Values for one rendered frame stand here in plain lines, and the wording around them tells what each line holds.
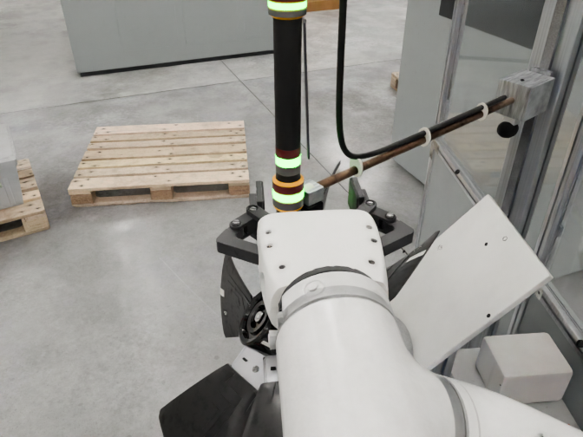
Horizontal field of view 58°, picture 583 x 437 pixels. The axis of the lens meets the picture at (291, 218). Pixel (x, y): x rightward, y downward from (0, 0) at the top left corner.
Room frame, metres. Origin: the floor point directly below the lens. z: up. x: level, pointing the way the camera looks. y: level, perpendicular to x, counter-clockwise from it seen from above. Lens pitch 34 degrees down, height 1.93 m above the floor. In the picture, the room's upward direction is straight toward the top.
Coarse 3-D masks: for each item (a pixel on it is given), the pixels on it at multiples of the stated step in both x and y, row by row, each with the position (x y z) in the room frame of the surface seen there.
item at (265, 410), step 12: (264, 384) 0.58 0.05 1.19; (276, 384) 0.58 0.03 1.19; (264, 396) 0.56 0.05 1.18; (276, 396) 0.56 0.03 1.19; (252, 408) 0.54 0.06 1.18; (264, 408) 0.54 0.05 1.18; (276, 408) 0.53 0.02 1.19; (252, 420) 0.52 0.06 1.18; (264, 420) 0.52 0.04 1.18; (276, 420) 0.51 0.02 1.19; (252, 432) 0.50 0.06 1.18; (264, 432) 0.50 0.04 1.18; (276, 432) 0.49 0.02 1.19
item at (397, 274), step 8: (432, 240) 0.66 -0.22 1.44; (416, 248) 0.68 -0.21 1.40; (424, 248) 0.64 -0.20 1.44; (408, 256) 0.65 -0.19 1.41; (392, 264) 0.66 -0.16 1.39; (400, 264) 0.63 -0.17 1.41; (408, 264) 0.61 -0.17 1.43; (416, 264) 0.59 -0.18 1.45; (392, 272) 0.61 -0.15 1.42; (400, 272) 0.59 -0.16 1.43; (408, 272) 0.58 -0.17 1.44; (392, 280) 0.58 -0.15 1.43; (400, 280) 0.56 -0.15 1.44; (392, 288) 0.55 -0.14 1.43; (400, 288) 0.54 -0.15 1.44; (392, 296) 0.53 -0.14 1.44
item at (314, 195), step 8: (312, 184) 0.65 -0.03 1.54; (304, 192) 0.63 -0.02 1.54; (312, 192) 0.63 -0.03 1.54; (320, 192) 0.64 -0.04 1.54; (304, 200) 0.63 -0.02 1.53; (312, 200) 0.63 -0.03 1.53; (320, 200) 0.64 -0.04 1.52; (304, 208) 0.63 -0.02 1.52; (312, 208) 0.62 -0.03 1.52; (320, 208) 0.63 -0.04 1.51
